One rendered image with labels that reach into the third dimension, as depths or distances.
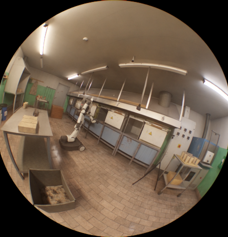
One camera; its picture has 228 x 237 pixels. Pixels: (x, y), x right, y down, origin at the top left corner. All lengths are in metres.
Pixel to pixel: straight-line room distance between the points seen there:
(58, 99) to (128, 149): 5.57
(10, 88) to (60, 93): 3.91
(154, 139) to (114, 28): 2.31
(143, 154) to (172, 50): 2.40
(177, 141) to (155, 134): 1.04
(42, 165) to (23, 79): 4.45
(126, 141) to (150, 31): 2.51
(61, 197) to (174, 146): 2.88
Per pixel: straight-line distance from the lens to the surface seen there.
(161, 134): 1.88
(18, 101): 5.31
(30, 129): 0.91
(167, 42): 1.32
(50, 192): 1.26
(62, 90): 6.08
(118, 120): 2.12
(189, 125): 2.80
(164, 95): 2.41
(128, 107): 1.87
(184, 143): 2.77
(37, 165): 1.42
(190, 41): 1.33
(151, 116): 1.70
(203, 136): 3.20
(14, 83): 3.68
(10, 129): 1.02
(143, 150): 2.16
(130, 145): 2.22
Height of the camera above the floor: 1.30
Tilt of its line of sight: 4 degrees down
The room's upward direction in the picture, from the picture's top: 20 degrees clockwise
